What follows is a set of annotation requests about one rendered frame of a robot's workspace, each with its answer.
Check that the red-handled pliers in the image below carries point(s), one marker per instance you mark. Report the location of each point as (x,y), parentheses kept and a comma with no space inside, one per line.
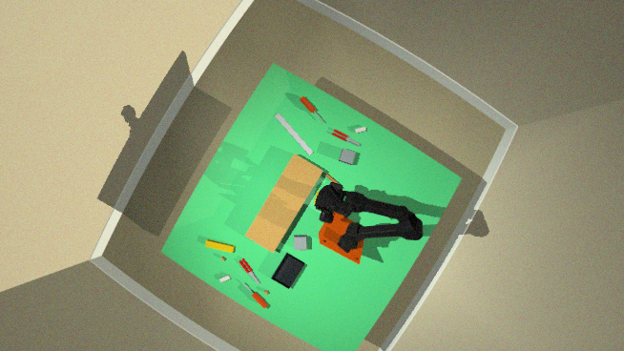
(345,139)
(247,271)

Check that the white flat strip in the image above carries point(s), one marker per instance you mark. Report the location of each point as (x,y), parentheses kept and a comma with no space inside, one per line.
(293,133)

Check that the yellow flat bar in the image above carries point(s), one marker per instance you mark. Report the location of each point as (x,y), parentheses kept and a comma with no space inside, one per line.
(220,246)

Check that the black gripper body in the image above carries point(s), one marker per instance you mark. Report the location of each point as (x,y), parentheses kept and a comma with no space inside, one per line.
(327,216)

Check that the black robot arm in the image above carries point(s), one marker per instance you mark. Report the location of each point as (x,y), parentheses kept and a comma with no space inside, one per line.
(409,226)

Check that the orange-handled awl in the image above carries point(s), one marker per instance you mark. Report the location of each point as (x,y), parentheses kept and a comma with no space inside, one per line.
(308,105)
(258,298)

